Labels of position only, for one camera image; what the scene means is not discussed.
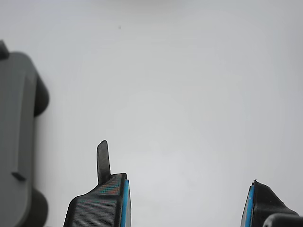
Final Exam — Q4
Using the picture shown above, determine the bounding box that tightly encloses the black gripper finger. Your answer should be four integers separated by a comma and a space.
62, 140, 132, 227
241, 179, 300, 227

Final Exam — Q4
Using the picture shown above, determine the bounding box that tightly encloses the gray holder with black legs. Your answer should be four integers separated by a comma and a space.
0, 40, 50, 227

